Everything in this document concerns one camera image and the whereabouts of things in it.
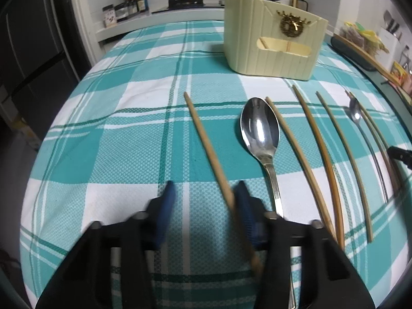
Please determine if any dark glass kettle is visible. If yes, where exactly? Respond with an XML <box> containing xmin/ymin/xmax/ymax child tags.
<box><xmin>290</xmin><ymin>0</ymin><xmax>309</xmax><ymax>11</ymax></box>

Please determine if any black refrigerator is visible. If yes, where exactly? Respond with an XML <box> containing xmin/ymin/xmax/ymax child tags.
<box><xmin>1</xmin><ymin>0</ymin><xmax>90</xmax><ymax>139</ymax></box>

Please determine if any black gas stove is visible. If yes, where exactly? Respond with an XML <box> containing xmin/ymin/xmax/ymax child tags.
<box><xmin>151</xmin><ymin>0</ymin><xmax>225</xmax><ymax>14</ymax></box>

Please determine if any wooden cutting board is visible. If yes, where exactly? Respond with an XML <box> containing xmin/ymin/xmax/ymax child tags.
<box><xmin>333</xmin><ymin>34</ymin><xmax>401</xmax><ymax>87</ymax></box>

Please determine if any white knife block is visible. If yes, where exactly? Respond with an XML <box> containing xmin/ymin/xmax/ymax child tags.
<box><xmin>376</xmin><ymin>27</ymin><xmax>403</xmax><ymax>71</ymax></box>

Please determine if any fruit basket with bag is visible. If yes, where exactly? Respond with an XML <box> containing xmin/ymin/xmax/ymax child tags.
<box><xmin>339</xmin><ymin>22</ymin><xmax>389</xmax><ymax>56</ymax></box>

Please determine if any teal plaid tablecloth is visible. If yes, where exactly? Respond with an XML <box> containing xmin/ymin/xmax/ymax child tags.
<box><xmin>20</xmin><ymin>21</ymin><xmax>411</xmax><ymax>308</ymax></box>

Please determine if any cardboard box on floor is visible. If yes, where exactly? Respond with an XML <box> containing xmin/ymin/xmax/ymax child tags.
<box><xmin>11</xmin><ymin>114</ymin><xmax>41</xmax><ymax>151</ymax></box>

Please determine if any cream utensil holder box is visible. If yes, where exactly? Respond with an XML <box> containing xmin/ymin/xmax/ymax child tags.
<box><xmin>224</xmin><ymin>0</ymin><xmax>328</xmax><ymax>81</ymax></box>

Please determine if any small steel spoon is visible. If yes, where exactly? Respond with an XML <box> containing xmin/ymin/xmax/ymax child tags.
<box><xmin>344</xmin><ymin>98</ymin><xmax>390</xmax><ymax>203</ymax></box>

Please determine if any spice jars rack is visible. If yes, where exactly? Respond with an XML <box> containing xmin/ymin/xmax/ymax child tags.
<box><xmin>102</xmin><ymin>0</ymin><xmax>138</xmax><ymax>28</ymax></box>

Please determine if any large steel spoon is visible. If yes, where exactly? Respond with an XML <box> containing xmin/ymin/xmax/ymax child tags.
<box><xmin>239</xmin><ymin>97</ymin><xmax>296</xmax><ymax>308</ymax></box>

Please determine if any black mat under board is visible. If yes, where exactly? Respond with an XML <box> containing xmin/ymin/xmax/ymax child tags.
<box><xmin>330</xmin><ymin>36</ymin><xmax>376</xmax><ymax>72</ymax></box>

